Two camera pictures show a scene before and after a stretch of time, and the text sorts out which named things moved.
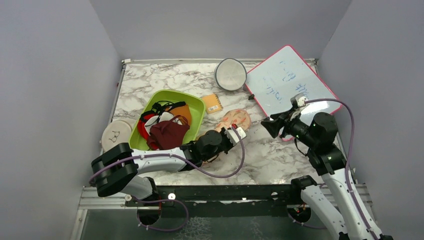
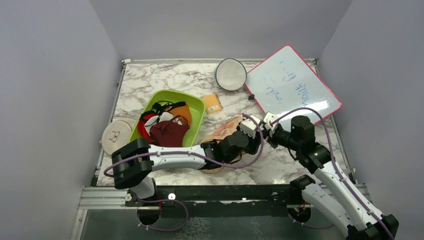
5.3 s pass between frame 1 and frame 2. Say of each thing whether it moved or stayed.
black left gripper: moved
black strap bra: stayed
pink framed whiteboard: stayed
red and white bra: stayed
